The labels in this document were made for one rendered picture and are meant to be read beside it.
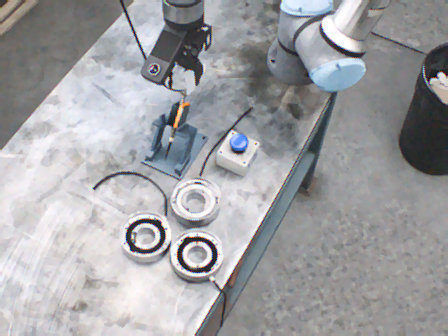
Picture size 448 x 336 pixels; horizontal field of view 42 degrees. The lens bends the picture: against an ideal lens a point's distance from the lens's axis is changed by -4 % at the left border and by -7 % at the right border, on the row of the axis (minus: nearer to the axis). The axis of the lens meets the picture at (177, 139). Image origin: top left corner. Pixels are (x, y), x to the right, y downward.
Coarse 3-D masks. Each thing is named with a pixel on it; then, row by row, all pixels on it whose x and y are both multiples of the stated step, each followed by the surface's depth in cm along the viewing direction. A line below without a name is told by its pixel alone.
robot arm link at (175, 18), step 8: (168, 8) 105; (176, 8) 104; (184, 8) 104; (192, 8) 104; (200, 8) 106; (168, 16) 106; (176, 16) 105; (184, 16) 105; (192, 16) 106; (200, 16) 107
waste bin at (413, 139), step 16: (432, 64) 212; (416, 80) 208; (416, 96) 209; (432, 96) 195; (416, 112) 211; (432, 112) 200; (416, 128) 214; (432, 128) 205; (400, 144) 232; (416, 144) 218; (432, 144) 211; (416, 160) 224; (432, 160) 218
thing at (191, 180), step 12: (180, 180) 129; (192, 180) 130; (204, 180) 129; (192, 192) 128; (204, 192) 128; (216, 192) 128; (204, 204) 126; (216, 204) 126; (180, 216) 124; (204, 216) 125; (216, 216) 126
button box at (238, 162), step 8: (224, 144) 133; (248, 144) 133; (256, 144) 133; (224, 152) 132; (232, 152) 132; (240, 152) 131; (248, 152) 132; (256, 152) 134; (216, 160) 134; (224, 160) 132; (232, 160) 131; (240, 160) 131; (248, 160) 131; (232, 168) 133; (240, 168) 131; (248, 168) 133
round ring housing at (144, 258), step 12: (132, 216) 124; (144, 216) 125; (156, 216) 125; (120, 228) 122; (144, 228) 124; (156, 228) 123; (168, 228) 123; (120, 240) 121; (156, 240) 122; (168, 240) 121; (132, 252) 119; (156, 252) 120
